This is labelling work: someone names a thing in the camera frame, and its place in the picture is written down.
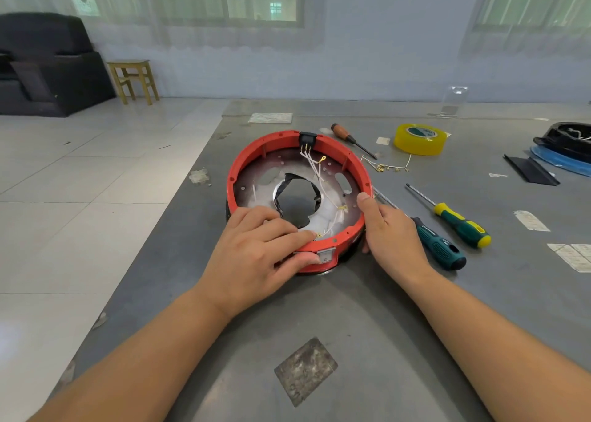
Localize narrow white tape strip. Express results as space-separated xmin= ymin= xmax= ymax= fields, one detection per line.
xmin=514 ymin=210 xmax=552 ymax=232

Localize black armchair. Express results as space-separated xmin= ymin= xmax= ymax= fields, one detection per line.
xmin=0 ymin=12 xmax=116 ymax=118

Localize person's right forearm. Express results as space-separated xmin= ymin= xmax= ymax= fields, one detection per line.
xmin=401 ymin=264 xmax=591 ymax=422

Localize yellow tape roll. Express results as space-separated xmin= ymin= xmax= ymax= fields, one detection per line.
xmin=394 ymin=122 xmax=452 ymax=156

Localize person's left hand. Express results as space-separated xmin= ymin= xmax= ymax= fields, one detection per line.
xmin=198 ymin=205 xmax=323 ymax=321

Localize red round appliance base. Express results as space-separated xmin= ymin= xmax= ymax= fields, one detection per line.
xmin=226 ymin=131 xmax=375 ymax=275

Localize black round appliance part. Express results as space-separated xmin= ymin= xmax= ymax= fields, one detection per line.
xmin=540 ymin=121 xmax=591 ymax=164

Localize wide white tape strips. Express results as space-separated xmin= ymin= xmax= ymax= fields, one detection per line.
xmin=547 ymin=242 xmax=591 ymax=274

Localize white paper sheet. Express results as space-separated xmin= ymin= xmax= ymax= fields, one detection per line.
xmin=246 ymin=112 xmax=294 ymax=124

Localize person's right hand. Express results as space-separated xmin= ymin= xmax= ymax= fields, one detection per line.
xmin=355 ymin=192 xmax=435 ymax=289

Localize blue ring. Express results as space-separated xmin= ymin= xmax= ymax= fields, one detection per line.
xmin=530 ymin=144 xmax=591 ymax=178

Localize green yellow handle screwdriver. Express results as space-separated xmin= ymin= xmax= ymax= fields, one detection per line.
xmin=404 ymin=183 xmax=493 ymax=250

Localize black flat plate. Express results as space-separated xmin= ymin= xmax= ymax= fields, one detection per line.
xmin=503 ymin=155 xmax=561 ymax=186

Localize teal handle screwdriver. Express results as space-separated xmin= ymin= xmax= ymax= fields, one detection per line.
xmin=374 ymin=188 xmax=467 ymax=271

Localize small wooden stool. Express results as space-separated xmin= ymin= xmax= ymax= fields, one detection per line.
xmin=106 ymin=60 xmax=161 ymax=105

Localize orange handle screwdriver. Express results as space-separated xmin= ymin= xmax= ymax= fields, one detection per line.
xmin=331 ymin=123 xmax=380 ymax=161

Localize person's left forearm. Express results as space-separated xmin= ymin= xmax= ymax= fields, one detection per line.
xmin=28 ymin=292 xmax=236 ymax=422

